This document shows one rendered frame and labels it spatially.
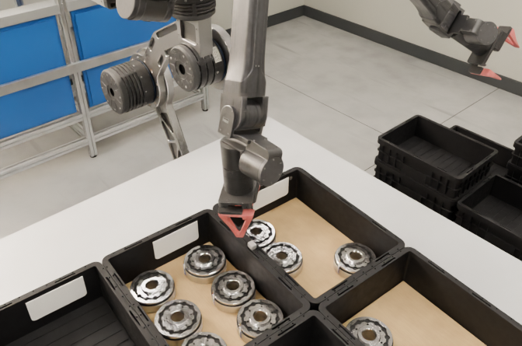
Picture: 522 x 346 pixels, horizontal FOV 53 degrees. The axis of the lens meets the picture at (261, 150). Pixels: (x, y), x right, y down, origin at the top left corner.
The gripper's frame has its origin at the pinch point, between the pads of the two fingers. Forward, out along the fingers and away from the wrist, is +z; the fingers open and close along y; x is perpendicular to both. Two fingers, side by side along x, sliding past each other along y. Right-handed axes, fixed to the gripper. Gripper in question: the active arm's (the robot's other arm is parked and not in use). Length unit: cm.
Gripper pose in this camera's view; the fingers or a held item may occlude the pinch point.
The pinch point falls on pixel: (241, 223)
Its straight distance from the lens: 108.9
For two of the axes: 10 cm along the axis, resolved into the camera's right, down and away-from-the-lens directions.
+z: 0.4, 8.5, 5.2
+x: -9.9, -0.3, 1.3
